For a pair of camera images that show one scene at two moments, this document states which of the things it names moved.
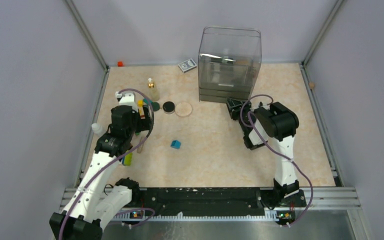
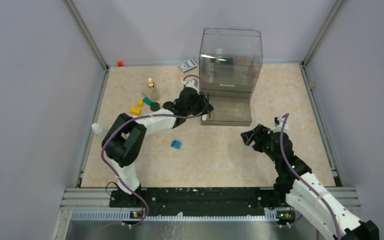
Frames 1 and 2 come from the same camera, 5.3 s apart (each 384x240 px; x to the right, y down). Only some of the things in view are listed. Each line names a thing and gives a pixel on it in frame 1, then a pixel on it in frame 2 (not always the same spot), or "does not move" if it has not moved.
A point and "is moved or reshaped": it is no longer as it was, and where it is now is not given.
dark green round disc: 155,106 does not move
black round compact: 168,107 does not move
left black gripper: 144,123 -> 200,97
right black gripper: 234,106 -> 260,131
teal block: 146,100 does not move
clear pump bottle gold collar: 153,93 does not move
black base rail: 206,201 does not move
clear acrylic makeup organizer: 228,61 is moved or reshaped
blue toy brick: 176,144 does not move
